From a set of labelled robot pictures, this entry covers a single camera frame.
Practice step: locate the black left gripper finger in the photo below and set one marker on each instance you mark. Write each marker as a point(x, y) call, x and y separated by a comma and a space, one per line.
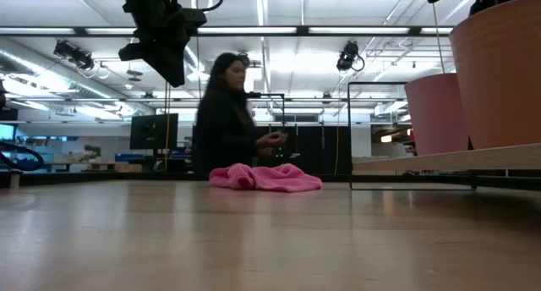
point(177, 64)
point(162, 71)

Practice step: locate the orange ribbed cup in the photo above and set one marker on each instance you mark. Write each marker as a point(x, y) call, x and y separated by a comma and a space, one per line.
point(503, 75)

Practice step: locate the pale pink ribbed cup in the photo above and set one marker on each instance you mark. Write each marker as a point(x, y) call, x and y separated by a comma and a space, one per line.
point(437, 115)

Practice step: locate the round black ceiling spotlight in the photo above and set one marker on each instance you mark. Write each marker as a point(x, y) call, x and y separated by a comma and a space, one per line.
point(246, 59)

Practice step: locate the person with long hair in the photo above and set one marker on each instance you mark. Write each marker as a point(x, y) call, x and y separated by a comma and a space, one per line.
point(222, 126)

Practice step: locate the small green potted plant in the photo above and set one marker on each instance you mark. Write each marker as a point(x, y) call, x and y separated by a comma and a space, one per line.
point(91, 152)

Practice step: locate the pink crumpled cloth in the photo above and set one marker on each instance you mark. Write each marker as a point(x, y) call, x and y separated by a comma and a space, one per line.
point(266, 179)

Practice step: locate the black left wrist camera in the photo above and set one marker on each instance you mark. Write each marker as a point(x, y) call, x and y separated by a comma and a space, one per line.
point(192, 20)

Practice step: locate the black ceiling camera on truss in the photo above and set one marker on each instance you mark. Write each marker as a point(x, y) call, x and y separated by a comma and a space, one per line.
point(74, 54)

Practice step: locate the black partition wall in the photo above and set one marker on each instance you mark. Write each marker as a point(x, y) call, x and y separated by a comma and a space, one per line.
point(317, 149)

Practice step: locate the lit wall screen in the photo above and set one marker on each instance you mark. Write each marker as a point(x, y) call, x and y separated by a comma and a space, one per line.
point(6, 132)

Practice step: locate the black metal shelf frame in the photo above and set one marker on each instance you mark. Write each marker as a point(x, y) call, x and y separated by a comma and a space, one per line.
point(349, 134)

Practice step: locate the short grey table post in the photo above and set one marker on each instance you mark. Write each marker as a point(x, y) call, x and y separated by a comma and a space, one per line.
point(14, 180)

